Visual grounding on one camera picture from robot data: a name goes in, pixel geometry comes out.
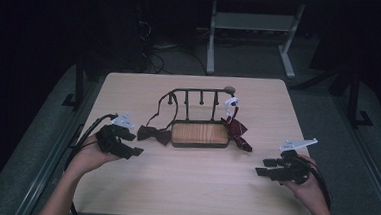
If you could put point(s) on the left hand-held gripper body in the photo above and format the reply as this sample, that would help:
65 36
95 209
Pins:
109 139

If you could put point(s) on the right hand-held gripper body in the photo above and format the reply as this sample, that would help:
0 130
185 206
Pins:
293 169

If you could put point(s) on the dark maroon bow tie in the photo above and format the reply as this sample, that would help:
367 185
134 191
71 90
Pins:
153 134

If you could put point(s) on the black rack with wooden tray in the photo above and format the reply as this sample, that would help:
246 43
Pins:
199 133

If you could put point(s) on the person's left hand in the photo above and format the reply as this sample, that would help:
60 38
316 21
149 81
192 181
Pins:
88 158

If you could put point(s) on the person's right hand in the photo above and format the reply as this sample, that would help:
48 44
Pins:
310 191

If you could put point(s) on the black metal stand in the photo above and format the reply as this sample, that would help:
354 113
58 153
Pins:
79 80
354 97

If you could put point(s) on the white metal desk frame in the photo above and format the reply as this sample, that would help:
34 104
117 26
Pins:
250 21

